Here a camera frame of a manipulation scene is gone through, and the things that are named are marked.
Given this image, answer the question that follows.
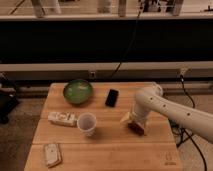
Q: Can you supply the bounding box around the black smartphone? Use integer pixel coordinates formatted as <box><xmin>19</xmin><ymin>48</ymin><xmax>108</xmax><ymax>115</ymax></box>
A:
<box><xmin>105</xmin><ymin>89</ymin><xmax>119</xmax><ymax>107</ymax></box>

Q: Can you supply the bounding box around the dark object at left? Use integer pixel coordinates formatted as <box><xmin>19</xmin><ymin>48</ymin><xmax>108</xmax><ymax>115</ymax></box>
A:
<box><xmin>0</xmin><ymin>72</ymin><xmax>20</xmax><ymax>125</ymax></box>

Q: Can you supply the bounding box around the green bowl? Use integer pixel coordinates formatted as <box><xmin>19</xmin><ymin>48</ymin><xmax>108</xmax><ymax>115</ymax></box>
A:
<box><xmin>63</xmin><ymin>79</ymin><xmax>93</xmax><ymax>104</ymax></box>

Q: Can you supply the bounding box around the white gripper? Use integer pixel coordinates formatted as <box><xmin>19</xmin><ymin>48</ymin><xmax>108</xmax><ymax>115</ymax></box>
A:
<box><xmin>120</xmin><ymin>104</ymin><xmax>149</xmax><ymax>130</ymax></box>

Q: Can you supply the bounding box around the white rectangular packet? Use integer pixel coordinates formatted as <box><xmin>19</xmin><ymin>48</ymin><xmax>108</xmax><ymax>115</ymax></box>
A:
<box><xmin>48</xmin><ymin>112</ymin><xmax>77</xmax><ymax>127</ymax></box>

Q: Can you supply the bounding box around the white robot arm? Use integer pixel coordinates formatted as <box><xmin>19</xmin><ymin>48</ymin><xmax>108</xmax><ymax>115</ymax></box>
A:
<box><xmin>121</xmin><ymin>83</ymin><xmax>213</xmax><ymax>144</ymax></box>

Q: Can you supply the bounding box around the black hanging cable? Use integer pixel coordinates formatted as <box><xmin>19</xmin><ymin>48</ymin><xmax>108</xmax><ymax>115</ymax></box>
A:
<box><xmin>109</xmin><ymin>6</ymin><xmax>144</xmax><ymax>80</ymax></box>

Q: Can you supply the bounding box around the brown pepper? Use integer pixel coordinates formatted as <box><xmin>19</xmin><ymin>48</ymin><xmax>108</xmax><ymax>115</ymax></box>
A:
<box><xmin>127</xmin><ymin>122</ymin><xmax>144</xmax><ymax>136</ymax></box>

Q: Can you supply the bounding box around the small white pouch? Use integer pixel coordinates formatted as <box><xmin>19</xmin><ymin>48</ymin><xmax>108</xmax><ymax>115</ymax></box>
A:
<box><xmin>44</xmin><ymin>143</ymin><xmax>62</xmax><ymax>168</ymax></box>

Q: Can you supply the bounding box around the clear plastic cup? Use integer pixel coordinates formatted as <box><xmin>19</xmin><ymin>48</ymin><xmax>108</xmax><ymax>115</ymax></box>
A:
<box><xmin>77</xmin><ymin>113</ymin><xmax>97</xmax><ymax>137</ymax></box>

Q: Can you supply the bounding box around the black cable at right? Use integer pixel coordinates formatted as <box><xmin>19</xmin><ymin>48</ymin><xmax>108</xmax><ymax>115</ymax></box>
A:
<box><xmin>169</xmin><ymin>74</ymin><xmax>208</xmax><ymax>171</ymax></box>

